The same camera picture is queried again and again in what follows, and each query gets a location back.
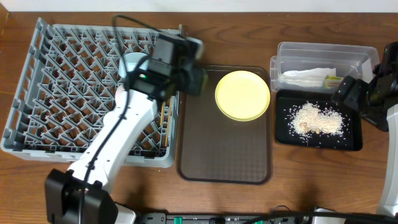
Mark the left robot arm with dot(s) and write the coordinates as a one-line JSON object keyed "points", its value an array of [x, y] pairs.
{"points": [[82, 194]]}

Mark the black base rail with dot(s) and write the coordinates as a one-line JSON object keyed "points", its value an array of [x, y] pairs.
{"points": [[164, 218]]}

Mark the clear plastic waste bin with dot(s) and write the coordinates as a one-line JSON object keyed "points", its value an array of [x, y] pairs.
{"points": [[348, 60]]}

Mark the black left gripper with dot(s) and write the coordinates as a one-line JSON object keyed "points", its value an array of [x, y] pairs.
{"points": [[197, 82]]}

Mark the pink shallow bowl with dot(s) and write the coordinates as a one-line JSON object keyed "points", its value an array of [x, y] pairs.
{"points": [[120, 97]]}

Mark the grey plastic dish rack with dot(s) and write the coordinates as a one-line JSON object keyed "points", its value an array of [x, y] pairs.
{"points": [[66, 87]]}

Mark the brown plastic serving tray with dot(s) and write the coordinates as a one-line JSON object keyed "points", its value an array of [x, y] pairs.
{"points": [[215, 148]]}

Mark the white napkin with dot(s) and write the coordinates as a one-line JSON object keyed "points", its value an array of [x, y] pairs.
{"points": [[307, 78]]}

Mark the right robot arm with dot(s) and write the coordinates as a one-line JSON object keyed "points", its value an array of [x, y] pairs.
{"points": [[388, 202]]}

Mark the yellow round plate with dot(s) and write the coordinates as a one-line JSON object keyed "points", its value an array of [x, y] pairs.
{"points": [[242, 95]]}

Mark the spilled rice pile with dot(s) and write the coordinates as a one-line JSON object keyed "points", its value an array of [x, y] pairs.
{"points": [[312, 119]]}

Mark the green yellow snack wrapper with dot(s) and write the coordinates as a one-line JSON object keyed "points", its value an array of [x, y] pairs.
{"points": [[331, 82]]}

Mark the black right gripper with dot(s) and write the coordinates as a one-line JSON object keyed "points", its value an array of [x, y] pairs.
{"points": [[351, 99]]}

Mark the black rectangular tray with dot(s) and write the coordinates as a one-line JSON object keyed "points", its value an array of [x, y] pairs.
{"points": [[351, 140]]}

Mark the light blue bowl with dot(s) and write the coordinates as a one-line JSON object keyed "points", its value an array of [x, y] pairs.
{"points": [[129, 62]]}

